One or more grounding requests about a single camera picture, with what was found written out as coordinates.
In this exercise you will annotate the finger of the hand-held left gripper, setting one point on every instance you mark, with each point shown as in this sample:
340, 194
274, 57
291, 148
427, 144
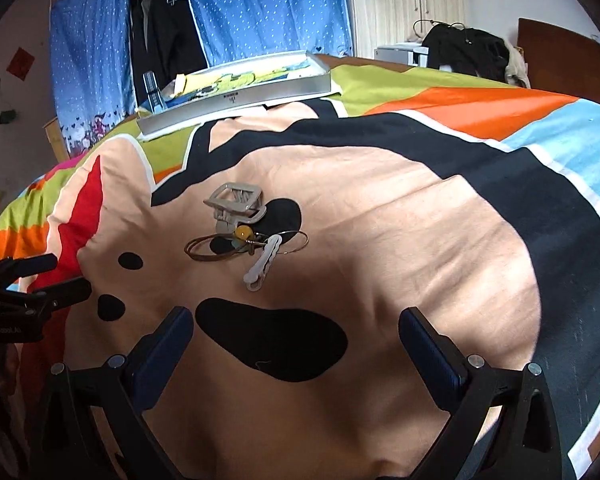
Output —
20, 269
55, 295

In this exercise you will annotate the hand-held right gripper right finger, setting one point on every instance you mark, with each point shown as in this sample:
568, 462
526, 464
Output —
430, 355

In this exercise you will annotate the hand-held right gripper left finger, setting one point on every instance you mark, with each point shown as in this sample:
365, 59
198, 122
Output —
165, 350

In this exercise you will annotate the white plastic hair clip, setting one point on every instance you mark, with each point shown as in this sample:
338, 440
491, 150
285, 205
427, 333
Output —
262, 265

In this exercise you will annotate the grey hair claw clip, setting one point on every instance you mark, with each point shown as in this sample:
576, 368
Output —
232, 202

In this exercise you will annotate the thin silver hoop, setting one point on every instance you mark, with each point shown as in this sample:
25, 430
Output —
306, 240

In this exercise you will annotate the grey tray with cartoon lining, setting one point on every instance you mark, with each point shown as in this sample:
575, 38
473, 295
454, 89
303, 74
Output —
240, 102

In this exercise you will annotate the colourful printed blanket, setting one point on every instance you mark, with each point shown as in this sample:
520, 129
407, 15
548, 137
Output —
380, 240

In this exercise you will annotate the light wooden cabinet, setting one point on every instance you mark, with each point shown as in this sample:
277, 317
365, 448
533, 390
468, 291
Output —
55, 142

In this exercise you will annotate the blue dotted curtain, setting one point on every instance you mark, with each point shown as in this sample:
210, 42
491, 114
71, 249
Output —
270, 10
90, 60

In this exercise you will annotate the dark hanging clothes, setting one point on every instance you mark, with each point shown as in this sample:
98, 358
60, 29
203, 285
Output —
165, 35

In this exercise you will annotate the white plastic box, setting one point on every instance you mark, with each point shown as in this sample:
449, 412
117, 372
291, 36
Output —
400, 54

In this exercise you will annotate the pile of black clothes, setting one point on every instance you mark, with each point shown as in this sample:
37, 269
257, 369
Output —
470, 52

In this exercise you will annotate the brown wooden headboard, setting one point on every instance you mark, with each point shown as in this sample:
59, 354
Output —
555, 55

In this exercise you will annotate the white wardrobe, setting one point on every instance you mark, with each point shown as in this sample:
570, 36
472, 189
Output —
395, 10

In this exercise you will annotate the dark green wall ornament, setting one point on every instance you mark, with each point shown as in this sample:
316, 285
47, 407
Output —
7, 116

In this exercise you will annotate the red paper wall decoration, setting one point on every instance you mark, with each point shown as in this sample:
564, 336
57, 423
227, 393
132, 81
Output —
20, 63

